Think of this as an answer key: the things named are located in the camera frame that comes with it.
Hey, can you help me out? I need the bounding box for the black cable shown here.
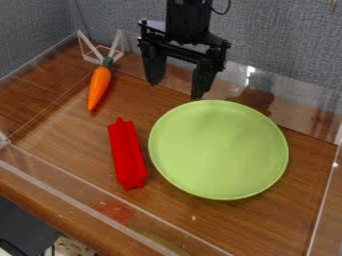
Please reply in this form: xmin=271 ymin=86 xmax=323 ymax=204
xmin=204 ymin=0 xmax=232 ymax=16

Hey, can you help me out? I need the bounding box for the orange toy carrot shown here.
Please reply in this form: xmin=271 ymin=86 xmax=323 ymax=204
xmin=87 ymin=57 xmax=113 ymax=110

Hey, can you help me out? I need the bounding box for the green round plate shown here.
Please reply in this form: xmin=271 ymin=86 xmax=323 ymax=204
xmin=148 ymin=100 xmax=288 ymax=200

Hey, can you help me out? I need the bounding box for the clear acrylic corner bracket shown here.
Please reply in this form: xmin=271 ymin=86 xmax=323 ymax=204
xmin=76 ymin=30 xmax=124 ymax=68

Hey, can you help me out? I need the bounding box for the clear acrylic enclosure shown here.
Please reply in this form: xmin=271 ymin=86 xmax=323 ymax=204
xmin=0 ymin=34 xmax=342 ymax=256

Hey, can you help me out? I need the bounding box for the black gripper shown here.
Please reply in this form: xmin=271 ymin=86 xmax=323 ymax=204
xmin=137 ymin=19 xmax=231 ymax=100

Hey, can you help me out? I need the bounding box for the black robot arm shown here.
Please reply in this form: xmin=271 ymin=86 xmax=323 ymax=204
xmin=137 ymin=0 xmax=231 ymax=100

